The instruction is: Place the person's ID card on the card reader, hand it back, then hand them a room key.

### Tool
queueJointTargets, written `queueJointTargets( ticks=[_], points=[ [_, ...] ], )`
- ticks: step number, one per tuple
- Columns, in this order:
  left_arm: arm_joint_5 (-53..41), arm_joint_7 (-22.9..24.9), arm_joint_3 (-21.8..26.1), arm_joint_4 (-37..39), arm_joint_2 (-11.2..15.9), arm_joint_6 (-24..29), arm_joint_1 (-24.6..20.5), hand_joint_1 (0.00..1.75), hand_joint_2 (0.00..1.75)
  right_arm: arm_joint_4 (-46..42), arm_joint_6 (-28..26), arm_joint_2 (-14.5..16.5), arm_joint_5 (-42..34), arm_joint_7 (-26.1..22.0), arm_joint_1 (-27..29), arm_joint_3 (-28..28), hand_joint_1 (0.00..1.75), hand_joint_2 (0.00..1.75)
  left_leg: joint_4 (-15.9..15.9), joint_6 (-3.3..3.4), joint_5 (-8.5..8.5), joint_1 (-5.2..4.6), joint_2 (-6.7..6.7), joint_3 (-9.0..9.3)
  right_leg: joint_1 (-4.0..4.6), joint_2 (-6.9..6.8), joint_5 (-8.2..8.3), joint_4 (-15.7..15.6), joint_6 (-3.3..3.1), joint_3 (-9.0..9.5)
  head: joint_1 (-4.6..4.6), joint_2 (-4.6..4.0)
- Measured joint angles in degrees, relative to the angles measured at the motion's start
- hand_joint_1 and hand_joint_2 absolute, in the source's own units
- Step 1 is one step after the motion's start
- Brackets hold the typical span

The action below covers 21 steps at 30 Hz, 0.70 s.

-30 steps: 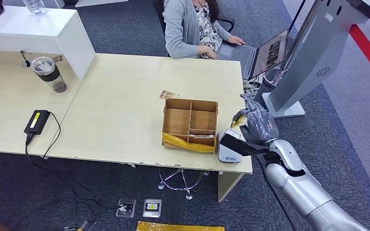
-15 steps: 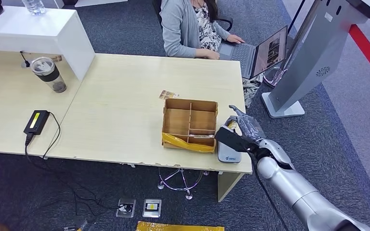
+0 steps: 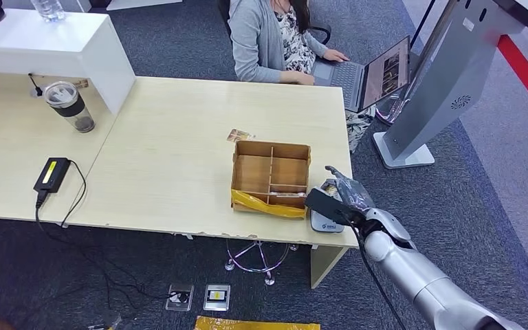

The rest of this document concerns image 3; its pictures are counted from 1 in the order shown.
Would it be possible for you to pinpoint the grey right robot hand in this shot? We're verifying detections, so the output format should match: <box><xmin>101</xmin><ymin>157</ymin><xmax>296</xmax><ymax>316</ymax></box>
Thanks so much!
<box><xmin>324</xmin><ymin>164</ymin><xmax>377</xmax><ymax>215</ymax></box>

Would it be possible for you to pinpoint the person's left hand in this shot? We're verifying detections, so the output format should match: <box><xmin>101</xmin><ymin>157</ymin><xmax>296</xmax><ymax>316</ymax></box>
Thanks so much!
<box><xmin>322</xmin><ymin>48</ymin><xmax>351</xmax><ymax>64</ymax></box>

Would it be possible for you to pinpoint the person's right hand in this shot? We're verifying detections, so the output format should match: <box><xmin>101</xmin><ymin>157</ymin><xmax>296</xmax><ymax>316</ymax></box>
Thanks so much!
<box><xmin>290</xmin><ymin>71</ymin><xmax>316</xmax><ymax>87</ymax></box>

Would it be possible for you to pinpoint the white card reader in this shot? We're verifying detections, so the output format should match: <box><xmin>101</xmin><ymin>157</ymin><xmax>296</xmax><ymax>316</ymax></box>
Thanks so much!
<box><xmin>309</xmin><ymin>179</ymin><xmax>347</xmax><ymax>234</ymax></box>

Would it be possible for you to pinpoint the person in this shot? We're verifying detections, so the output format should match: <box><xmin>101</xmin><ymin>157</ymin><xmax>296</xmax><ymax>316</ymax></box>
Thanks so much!
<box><xmin>227</xmin><ymin>0</ymin><xmax>377</xmax><ymax>154</ymax></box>

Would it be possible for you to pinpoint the brown picture card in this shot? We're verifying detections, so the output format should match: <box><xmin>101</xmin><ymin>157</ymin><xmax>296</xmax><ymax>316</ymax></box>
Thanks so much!
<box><xmin>225</xmin><ymin>129</ymin><xmax>256</xmax><ymax>144</ymax></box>

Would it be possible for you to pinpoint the grey open laptop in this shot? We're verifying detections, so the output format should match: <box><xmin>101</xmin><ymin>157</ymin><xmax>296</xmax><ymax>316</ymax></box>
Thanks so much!
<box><xmin>311</xmin><ymin>35</ymin><xmax>412</xmax><ymax>114</ymax></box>

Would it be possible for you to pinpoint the chrome chair base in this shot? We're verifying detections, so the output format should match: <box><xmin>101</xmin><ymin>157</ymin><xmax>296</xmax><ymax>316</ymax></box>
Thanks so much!
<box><xmin>374</xmin><ymin>93</ymin><xmax>407</xmax><ymax>127</ymax></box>

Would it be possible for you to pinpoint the yellow plastic tape strip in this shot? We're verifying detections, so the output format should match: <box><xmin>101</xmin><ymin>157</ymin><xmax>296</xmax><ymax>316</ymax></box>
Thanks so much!
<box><xmin>230</xmin><ymin>188</ymin><xmax>308</xmax><ymax>220</ymax></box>

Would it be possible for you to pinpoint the wooden divided box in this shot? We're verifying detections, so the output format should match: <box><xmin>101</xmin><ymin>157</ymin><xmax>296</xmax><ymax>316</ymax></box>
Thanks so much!
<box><xmin>230</xmin><ymin>140</ymin><xmax>312</xmax><ymax>220</ymax></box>

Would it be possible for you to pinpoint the grey kiosk stand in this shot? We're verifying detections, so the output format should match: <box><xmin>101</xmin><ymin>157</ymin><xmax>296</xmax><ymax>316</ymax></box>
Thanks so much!
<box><xmin>371</xmin><ymin>0</ymin><xmax>528</xmax><ymax>171</ymax></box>

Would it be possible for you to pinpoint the chrome stool base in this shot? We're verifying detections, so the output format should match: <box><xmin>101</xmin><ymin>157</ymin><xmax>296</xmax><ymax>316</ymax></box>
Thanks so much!
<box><xmin>223</xmin><ymin>239</ymin><xmax>300</xmax><ymax>287</ymax></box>

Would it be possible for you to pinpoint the yellow plastic bag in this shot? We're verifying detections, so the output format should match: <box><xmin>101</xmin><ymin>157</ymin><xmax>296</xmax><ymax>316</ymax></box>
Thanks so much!
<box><xmin>193</xmin><ymin>315</ymin><xmax>322</xmax><ymax>330</ymax></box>

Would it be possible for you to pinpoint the floor socket with yellow label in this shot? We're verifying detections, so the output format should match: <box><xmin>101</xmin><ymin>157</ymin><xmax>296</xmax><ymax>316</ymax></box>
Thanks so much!
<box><xmin>202</xmin><ymin>283</ymin><xmax>232</xmax><ymax>313</ymax></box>

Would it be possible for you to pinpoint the white furniture base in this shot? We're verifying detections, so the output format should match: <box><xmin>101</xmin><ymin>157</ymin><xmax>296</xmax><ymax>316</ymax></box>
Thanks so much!
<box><xmin>105</xmin><ymin>0</ymin><xmax>184</xmax><ymax>12</ymax></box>

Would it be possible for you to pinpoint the floor socket with plug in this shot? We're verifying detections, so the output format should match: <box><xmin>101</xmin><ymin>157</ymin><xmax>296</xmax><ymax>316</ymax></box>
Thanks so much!
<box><xmin>164</xmin><ymin>283</ymin><xmax>196</xmax><ymax>313</ymax></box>

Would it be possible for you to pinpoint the clear tumbler with lid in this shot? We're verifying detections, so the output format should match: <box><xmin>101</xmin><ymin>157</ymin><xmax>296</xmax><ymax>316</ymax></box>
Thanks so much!
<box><xmin>42</xmin><ymin>80</ymin><xmax>96</xmax><ymax>134</ymax></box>

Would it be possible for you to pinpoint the clear water bottle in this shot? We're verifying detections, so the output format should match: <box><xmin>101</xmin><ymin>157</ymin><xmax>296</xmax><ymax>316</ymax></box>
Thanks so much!
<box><xmin>30</xmin><ymin>0</ymin><xmax>67</xmax><ymax>23</ymax></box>

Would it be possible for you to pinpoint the white raised shelf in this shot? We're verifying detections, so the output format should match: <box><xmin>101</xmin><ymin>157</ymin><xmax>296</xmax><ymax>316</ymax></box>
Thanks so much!
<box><xmin>0</xmin><ymin>8</ymin><xmax>137</xmax><ymax>116</ymax></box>

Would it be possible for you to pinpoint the small black desk plug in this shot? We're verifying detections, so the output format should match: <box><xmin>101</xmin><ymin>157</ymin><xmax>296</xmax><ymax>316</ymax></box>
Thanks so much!
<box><xmin>27</xmin><ymin>72</ymin><xmax>45</xmax><ymax>99</ymax></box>

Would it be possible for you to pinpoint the black power adapter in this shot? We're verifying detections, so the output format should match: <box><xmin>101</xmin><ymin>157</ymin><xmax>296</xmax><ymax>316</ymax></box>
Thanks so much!
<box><xmin>32</xmin><ymin>157</ymin><xmax>72</xmax><ymax>195</ymax></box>

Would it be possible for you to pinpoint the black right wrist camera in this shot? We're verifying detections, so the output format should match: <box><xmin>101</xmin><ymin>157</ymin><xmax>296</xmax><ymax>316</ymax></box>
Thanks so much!
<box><xmin>304</xmin><ymin>187</ymin><xmax>362</xmax><ymax>228</ymax></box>

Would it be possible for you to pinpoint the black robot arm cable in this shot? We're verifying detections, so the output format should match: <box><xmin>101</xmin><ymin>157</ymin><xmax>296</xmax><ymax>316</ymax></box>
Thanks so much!
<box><xmin>336</xmin><ymin>210</ymin><xmax>408</xmax><ymax>330</ymax></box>

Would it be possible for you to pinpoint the black adapter cable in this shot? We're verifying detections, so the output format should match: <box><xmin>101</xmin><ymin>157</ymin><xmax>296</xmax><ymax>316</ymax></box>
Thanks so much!
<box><xmin>33</xmin><ymin>159</ymin><xmax>190</xmax><ymax>311</ymax></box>

